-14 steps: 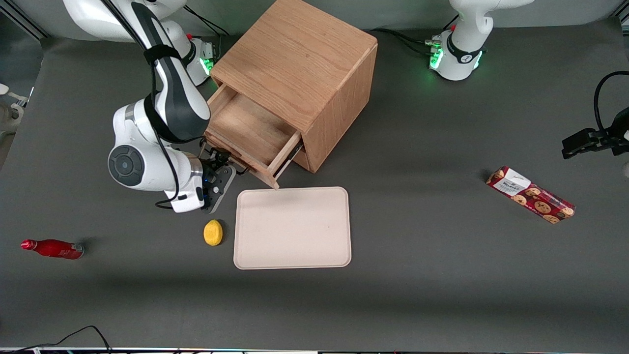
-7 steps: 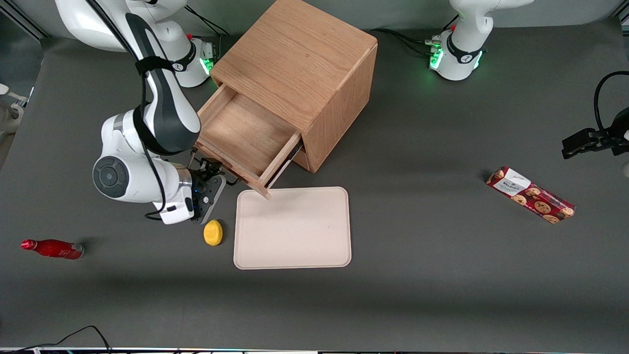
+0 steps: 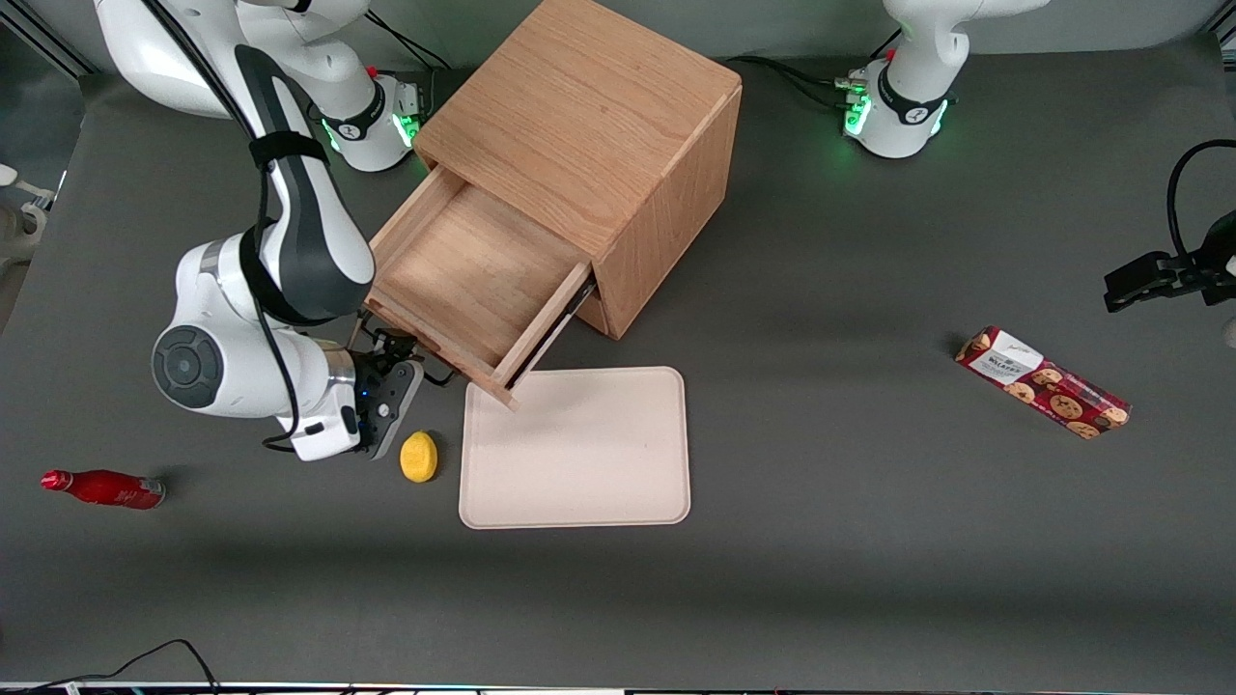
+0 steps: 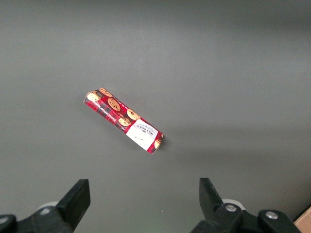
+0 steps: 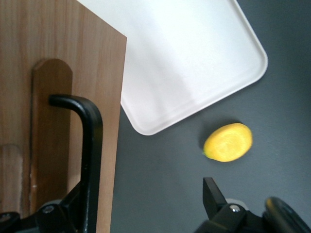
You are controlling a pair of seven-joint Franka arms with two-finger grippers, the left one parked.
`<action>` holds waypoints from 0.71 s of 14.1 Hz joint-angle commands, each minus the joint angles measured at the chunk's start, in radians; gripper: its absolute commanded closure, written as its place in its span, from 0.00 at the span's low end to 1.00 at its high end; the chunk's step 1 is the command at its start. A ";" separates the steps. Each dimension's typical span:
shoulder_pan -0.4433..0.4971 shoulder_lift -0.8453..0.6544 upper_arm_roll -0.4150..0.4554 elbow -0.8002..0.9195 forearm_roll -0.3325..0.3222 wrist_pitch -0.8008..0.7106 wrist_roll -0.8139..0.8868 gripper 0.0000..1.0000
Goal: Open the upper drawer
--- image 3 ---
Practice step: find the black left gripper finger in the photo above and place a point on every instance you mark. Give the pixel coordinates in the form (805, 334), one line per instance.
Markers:
(1139, 274)
(1139, 291)

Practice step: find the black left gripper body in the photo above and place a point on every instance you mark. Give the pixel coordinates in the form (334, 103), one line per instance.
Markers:
(1200, 267)

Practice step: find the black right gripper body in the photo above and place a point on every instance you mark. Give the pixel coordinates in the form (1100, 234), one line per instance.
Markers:
(371, 370)

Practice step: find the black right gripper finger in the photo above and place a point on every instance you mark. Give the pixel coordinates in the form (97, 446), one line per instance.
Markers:
(413, 359)
(389, 343)

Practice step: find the wooden drawer cabinet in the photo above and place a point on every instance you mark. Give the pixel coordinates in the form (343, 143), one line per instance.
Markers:
(599, 116)
(473, 270)

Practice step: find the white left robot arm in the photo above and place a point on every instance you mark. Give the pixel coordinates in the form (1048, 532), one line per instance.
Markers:
(903, 116)

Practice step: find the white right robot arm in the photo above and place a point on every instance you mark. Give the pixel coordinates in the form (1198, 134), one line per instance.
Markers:
(319, 241)

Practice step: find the wooden drawer with plain front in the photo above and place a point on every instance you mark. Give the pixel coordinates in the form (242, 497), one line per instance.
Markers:
(591, 315)

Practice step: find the yellow lemon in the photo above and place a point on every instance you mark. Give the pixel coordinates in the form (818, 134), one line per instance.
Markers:
(418, 457)

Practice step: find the red cookie box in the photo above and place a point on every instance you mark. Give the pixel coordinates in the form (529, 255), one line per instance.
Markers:
(1043, 383)

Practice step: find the beige rectangular tray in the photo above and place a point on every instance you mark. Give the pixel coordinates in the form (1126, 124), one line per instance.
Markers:
(579, 454)

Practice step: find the red bottle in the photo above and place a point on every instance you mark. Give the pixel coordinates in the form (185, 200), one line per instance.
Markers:
(106, 488)

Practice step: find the aluminium frame rail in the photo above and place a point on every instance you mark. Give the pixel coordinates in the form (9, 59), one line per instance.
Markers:
(53, 48)

